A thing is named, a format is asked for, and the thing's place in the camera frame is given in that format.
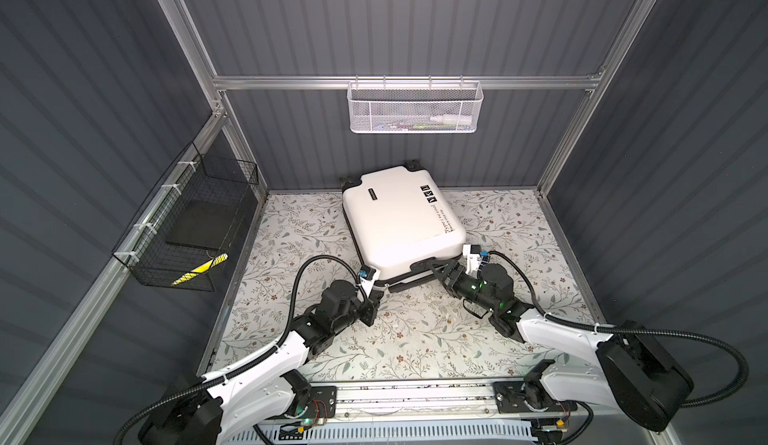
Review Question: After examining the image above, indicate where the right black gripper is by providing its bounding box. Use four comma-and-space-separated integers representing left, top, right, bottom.
428, 259, 497, 316

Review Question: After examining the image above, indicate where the white hard-shell suitcase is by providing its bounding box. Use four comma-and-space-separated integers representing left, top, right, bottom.
341, 160, 467, 286

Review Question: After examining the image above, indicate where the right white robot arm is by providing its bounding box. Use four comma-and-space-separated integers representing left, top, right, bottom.
427, 260, 694, 432

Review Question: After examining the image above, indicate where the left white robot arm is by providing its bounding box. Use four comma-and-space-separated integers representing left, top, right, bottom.
132, 280, 383, 444

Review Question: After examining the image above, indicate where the floral table mat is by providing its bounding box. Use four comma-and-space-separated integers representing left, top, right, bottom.
212, 190, 594, 382

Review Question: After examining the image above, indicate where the white tube in basket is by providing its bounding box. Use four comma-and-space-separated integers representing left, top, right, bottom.
430, 114, 473, 127

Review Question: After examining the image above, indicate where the white vented panel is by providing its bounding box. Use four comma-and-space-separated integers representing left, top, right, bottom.
260, 419, 539, 444

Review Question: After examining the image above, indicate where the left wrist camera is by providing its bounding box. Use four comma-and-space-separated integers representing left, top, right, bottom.
358, 265, 380, 297

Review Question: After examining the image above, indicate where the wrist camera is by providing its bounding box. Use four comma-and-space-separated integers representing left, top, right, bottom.
462, 244, 489, 278
358, 265, 380, 297

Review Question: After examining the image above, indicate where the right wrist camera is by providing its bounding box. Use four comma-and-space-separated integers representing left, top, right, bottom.
462, 244, 489, 278

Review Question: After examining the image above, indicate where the left black corrugated cable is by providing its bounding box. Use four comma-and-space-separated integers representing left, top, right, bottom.
112, 255, 373, 445

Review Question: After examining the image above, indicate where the black corrugated cable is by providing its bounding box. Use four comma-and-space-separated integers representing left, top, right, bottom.
112, 255, 373, 445
489, 250, 750, 409

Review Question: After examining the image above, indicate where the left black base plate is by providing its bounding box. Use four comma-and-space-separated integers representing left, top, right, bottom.
282, 385, 338, 421

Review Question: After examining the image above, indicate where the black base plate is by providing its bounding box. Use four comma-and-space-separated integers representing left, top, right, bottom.
282, 385, 338, 421
491, 380, 579, 415

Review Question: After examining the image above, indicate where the right black corrugated cable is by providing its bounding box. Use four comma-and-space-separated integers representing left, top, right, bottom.
489, 250, 750, 409

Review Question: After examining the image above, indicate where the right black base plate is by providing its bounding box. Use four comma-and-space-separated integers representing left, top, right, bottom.
491, 380, 579, 415

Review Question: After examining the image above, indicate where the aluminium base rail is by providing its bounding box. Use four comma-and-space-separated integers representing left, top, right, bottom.
181, 367, 632, 425

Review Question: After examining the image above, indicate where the white wire mesh basket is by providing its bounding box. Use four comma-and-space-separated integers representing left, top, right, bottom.
346, 80, 484, 134

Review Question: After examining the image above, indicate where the black wire mesh basket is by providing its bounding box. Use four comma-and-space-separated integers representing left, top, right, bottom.
112, 144, 260, 292

